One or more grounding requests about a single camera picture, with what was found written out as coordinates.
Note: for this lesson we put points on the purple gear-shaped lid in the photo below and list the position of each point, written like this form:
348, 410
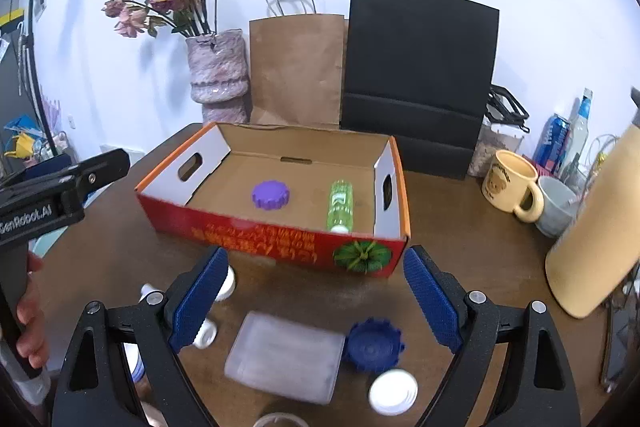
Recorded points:
271, 195

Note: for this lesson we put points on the yellow bear mug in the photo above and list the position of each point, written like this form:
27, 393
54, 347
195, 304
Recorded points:
507, 182

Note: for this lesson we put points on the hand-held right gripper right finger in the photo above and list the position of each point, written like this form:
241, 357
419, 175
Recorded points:
430, 302

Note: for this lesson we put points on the pink textured vase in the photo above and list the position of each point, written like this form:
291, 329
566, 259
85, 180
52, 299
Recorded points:
217, 67

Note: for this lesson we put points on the translucent plastic container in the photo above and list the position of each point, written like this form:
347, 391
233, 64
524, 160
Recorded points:
285, 357

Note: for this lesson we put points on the person's left hand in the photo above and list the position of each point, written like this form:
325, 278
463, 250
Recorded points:
32, 327

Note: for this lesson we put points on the blue drink can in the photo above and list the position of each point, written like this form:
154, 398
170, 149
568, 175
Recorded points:
550, 142

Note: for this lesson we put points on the cream thermos jug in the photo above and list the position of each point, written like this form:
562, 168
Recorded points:
595, 232

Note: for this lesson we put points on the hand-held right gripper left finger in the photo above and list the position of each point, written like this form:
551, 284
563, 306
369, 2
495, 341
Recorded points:
200, 302

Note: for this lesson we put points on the black paper bag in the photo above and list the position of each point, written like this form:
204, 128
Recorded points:
420, 67

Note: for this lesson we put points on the blue gear-shaped lid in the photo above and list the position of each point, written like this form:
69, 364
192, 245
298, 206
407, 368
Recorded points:
374, 346

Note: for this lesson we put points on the clear tape roll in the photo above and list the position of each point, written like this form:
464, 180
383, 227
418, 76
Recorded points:
280, 420

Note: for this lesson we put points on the small white plastic jar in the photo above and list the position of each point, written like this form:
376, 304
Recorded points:
228, 282
206, 336

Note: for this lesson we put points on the brown paper bag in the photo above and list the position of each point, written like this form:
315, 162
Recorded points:
295, 67

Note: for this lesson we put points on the grey cup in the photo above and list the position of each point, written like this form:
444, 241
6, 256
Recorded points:
555, 207

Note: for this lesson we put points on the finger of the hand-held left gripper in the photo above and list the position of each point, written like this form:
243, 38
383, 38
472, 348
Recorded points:
100, 172

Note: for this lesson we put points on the red cardboard box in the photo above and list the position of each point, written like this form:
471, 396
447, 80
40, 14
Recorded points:
225, 227

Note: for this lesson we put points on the white round lid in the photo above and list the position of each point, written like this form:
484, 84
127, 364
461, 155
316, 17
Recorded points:
393, 393

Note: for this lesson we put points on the white bottle with label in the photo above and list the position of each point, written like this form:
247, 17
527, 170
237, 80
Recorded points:
150, 293

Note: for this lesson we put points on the green plastic bottle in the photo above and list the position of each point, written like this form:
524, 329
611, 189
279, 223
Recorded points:
340, 204

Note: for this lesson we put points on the cluttered storage shelf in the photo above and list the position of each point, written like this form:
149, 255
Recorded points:
25, 137

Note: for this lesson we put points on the clear bottle with blue cap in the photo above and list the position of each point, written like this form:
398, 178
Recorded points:
577, 132

